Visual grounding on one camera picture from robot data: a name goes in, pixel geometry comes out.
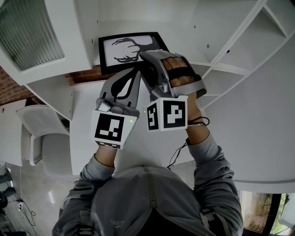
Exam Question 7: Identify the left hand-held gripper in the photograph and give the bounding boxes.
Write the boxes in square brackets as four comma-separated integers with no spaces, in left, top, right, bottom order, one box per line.
[90,68,142,150]

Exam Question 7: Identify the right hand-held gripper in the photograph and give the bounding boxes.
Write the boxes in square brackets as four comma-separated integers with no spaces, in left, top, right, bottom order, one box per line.
[139,50,207,132]

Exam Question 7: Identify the white shelf unit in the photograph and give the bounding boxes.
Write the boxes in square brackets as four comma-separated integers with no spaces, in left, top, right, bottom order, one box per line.
[75,0,263,70]

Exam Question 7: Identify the black framed deer picture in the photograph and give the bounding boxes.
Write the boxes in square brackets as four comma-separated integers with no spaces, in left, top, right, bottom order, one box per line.
[98,31,170,76]

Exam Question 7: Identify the person's right forearm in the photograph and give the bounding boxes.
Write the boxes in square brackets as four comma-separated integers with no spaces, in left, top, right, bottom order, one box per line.
[185,91,236,192]

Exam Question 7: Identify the person's left forearm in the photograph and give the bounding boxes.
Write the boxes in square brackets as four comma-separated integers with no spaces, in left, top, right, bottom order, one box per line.
[76,146,120,192]

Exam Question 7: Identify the white desk with shelves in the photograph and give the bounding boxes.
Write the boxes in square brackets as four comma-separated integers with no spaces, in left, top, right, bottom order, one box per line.
[0,0,295,176]

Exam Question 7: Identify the person's right hand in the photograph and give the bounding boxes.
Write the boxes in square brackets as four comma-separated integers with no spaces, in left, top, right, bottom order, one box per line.
[162,56,195,87]

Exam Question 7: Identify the white grey office chair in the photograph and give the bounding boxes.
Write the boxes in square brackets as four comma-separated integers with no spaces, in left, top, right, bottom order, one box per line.
[15,105,74,176]

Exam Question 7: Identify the white open side shelves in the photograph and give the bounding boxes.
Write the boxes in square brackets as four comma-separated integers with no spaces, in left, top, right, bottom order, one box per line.
[200,0,295,110]

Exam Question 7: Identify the person's grey jacket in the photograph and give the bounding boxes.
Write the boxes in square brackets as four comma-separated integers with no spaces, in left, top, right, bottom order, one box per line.
[52,133,244,236]

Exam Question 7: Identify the white cabinet door frosted glass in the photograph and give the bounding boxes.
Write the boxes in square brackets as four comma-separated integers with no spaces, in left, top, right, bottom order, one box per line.
[0,0,95,87]

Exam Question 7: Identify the dark grey floor equipment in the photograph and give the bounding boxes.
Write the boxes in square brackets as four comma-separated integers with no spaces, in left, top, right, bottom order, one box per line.
[0,169,17,199]

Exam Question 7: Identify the black framed window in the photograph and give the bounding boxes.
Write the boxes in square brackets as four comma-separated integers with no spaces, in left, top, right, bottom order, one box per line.
[239,191,295,236]

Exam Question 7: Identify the thin black dangling cable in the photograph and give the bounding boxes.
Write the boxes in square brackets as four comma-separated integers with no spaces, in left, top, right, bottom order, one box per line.
[167,138,194,170]

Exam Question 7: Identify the grey harness strap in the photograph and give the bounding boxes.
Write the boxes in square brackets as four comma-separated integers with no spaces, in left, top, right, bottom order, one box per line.
[200,208,222,236]
[79,211,94,236]

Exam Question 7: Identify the black floor cable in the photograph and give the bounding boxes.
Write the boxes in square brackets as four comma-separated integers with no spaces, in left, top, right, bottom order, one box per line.
[9,199,37,226]

